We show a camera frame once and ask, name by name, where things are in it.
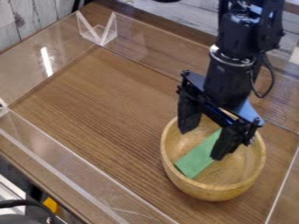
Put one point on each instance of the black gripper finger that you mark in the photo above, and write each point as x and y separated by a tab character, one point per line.
227	143
188	114

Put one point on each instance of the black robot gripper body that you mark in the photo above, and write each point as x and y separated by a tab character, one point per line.
222	91

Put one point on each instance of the green rectangular block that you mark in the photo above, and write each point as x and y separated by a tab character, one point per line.
192	163

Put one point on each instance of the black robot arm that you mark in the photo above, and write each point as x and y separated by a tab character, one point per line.
250	32

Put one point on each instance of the brown wooden bowl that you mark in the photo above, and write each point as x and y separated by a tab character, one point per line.
227	177

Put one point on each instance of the yellow and black device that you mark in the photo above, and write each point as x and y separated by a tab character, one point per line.
65	217

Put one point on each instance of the clear acrylic corner bracket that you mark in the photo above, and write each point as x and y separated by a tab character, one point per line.
99	34

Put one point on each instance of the clear acrylic front wall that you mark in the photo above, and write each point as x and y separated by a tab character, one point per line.
97	199

